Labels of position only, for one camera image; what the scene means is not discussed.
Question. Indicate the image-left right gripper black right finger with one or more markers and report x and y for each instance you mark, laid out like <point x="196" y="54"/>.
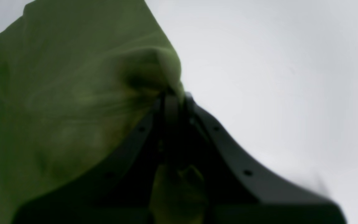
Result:
<point x="241" y="190"/>

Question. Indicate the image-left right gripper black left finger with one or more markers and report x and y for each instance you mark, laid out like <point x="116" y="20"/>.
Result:
<point x="118" y="189"/>

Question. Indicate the olive green T-shirt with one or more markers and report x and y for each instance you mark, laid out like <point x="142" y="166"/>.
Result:
<point x="76" y="76"/>

